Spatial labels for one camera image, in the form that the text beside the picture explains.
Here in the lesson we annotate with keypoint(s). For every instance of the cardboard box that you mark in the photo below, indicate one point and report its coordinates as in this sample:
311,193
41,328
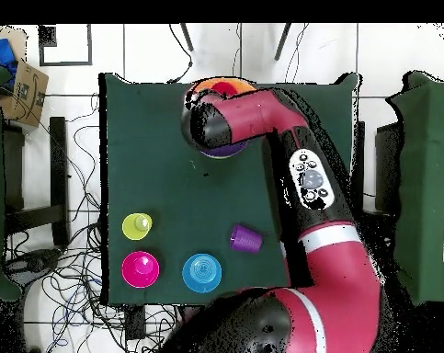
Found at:
30,92

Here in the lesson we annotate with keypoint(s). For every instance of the blue bag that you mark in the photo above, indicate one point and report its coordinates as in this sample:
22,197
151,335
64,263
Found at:
2,49

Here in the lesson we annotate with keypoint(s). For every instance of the purple cup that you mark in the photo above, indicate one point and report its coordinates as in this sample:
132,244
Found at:
247,239

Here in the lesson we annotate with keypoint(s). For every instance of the black floor device with knob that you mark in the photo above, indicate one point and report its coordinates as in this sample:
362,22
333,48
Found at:
34,263

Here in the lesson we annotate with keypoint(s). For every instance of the dark green tablecloth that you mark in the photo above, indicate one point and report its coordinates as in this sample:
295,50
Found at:
151,165

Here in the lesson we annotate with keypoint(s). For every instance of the pale yellow translucent cup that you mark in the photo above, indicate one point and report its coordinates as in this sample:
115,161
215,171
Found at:
133,228

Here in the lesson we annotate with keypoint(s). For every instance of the purple bowl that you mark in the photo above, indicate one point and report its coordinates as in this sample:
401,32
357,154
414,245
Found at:
225,150

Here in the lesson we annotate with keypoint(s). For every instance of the black square floor frame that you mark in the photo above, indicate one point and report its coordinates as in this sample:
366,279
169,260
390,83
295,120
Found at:
65,64

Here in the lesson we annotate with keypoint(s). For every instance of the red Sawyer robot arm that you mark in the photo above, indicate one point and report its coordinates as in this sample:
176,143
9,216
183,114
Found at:
258,110

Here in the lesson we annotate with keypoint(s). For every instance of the black metal stand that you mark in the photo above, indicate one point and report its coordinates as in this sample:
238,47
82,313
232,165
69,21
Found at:
58,165

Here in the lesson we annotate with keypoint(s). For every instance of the flat cardboard sheet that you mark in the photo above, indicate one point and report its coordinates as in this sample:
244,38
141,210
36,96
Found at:
17,36

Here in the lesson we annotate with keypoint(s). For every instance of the small blue bowl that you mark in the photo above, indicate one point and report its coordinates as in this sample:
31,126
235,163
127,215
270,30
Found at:
201,274

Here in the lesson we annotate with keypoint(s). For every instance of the red cup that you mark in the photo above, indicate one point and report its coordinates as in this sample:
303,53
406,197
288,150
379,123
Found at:
225,87

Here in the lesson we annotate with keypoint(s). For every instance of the large orange bowl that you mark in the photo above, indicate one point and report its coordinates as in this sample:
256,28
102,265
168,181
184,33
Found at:
203,84

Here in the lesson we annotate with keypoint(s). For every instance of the small red bowl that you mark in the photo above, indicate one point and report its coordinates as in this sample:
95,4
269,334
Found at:
140,270

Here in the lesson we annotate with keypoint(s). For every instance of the black power strip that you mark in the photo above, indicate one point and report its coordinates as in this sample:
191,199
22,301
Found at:
135,323

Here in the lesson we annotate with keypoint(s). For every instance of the black tripod leg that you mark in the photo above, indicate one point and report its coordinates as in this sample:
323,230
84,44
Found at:
282,42
187,36

